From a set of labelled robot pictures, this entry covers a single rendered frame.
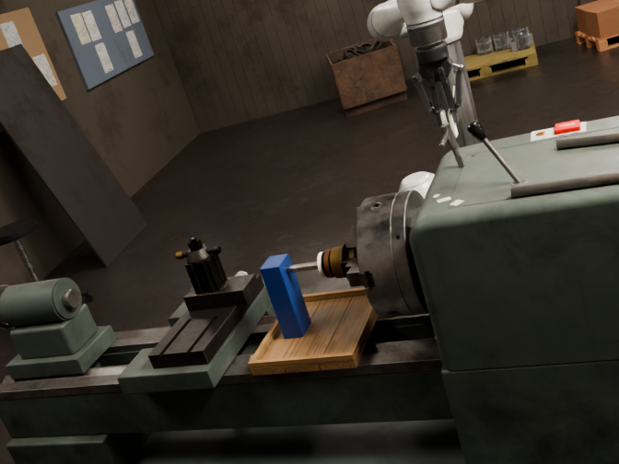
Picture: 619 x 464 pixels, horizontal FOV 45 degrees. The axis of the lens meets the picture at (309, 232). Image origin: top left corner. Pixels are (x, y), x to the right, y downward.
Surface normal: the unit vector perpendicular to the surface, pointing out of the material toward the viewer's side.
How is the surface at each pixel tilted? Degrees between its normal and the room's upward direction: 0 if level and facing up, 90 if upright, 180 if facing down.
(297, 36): 90
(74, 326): 90
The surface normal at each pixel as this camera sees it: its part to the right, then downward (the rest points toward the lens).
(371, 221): -0.40, -0.54
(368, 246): -0.41, -0.18
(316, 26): -0.18, 0.40
